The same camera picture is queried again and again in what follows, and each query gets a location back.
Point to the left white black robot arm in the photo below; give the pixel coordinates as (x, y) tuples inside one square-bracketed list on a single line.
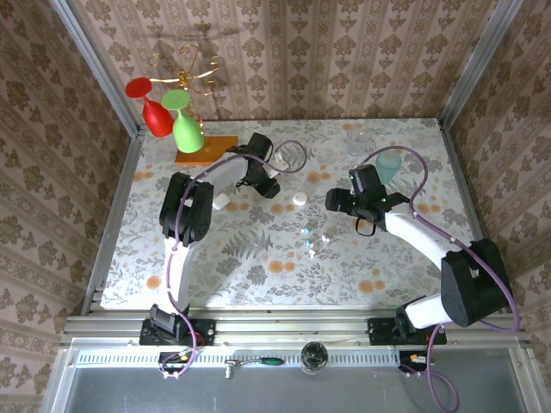
[(224, 174)]

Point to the white square earbud case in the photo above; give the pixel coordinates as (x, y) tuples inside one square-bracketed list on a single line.
[(221, 201)]

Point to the teal translucent plastic cup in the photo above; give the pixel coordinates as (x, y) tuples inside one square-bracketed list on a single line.
[(389, 161)]

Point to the clear glass cup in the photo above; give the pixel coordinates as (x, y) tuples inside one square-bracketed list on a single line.
[(360, 142)]

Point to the orange wooden rack base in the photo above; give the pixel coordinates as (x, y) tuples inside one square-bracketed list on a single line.
[(215, 148)]

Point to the green plastic wine glass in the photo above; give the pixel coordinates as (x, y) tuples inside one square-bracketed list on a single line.
[(187, 133)]

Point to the red plastic wine glass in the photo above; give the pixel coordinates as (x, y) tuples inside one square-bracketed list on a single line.
[(157, 118)]

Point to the black power connector block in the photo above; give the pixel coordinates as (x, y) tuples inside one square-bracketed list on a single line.
[(172, 358), (409, 360)]

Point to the grey metal panel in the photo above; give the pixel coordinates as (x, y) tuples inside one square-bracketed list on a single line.
[(275, 393)]

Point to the aluminium table side rail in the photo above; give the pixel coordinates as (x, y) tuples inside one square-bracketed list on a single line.
[(118, 206), (467, 193)]

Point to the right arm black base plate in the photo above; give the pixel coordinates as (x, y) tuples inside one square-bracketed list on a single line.
[(379, 331)]

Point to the aluminium table long rail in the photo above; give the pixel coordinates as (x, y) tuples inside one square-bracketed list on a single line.
[(292, 327)]

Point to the aluminium frame post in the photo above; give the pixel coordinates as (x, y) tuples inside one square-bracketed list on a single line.
[(477, 64), (102, 69)]

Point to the black round camera dome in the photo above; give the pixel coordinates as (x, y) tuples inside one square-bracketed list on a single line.
[(314, 357)]

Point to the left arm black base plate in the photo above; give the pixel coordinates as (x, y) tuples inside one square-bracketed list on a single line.
[(204, 331)]

